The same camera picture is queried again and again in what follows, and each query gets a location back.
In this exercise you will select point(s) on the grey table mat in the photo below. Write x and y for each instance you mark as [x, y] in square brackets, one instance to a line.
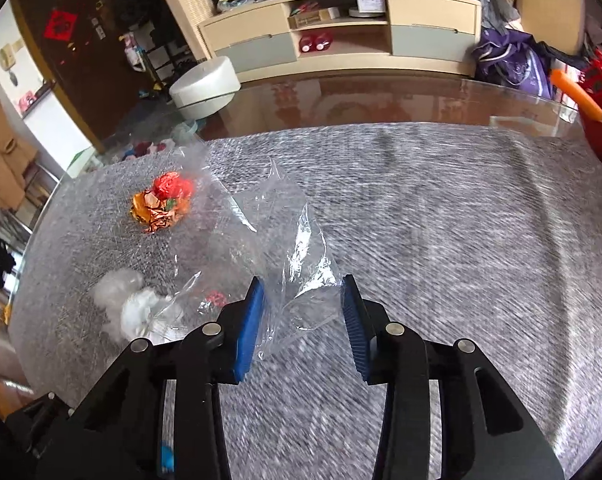
[431, 260]

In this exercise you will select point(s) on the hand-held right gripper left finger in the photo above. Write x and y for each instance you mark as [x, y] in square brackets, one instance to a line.
[248, 327]

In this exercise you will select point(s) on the whiteboard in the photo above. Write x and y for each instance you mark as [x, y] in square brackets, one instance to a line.
[56, 125]

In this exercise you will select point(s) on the beige standing air conditioner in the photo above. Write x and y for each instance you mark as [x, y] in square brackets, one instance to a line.
[551, 5]

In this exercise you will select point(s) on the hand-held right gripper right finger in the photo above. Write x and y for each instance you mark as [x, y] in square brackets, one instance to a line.
[353, 327]

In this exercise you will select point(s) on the purple bag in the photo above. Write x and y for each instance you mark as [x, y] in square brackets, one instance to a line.
[516, 67]

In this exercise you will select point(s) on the white round device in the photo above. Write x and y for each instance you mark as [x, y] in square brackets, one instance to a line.
[367, 7]

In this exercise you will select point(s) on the white round stool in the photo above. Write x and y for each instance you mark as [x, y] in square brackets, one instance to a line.
[203, 87]

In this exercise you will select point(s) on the woven folding screen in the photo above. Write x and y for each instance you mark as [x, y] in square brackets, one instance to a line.
[181, 5]

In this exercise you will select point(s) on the clear plastic bag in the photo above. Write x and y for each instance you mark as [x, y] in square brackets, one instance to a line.
[281, 240]

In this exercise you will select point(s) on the orange gold crumpled wrapper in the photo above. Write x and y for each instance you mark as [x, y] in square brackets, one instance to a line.
[158, 207]

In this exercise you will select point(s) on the beige grey TV cabinet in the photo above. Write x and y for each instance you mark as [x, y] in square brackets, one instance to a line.
[431, 35]

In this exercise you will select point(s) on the white crumpled tissue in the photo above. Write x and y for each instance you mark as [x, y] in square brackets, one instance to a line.
[137, 312]

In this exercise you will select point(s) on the orange foam stick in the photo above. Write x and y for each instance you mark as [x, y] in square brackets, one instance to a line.
[576, 92]

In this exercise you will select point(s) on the red diamond door sticker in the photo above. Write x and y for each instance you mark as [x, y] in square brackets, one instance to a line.
[61, 29]

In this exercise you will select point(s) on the pink toy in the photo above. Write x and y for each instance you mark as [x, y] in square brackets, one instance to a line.
[27, 100]

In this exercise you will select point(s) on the black hanging coats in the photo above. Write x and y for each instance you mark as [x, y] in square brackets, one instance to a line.
[141, 5]

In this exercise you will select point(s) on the brown door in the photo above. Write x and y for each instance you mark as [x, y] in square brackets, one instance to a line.
[76, 85]

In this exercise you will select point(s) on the crumpled clear wrapper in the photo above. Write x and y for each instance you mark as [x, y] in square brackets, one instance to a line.
[113, 282]

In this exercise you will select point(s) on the flat cardboard box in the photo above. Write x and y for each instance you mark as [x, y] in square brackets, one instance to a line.
[311, 17]

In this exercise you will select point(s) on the beige wall intercom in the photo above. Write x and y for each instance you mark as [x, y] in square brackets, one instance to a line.
[10, 55]

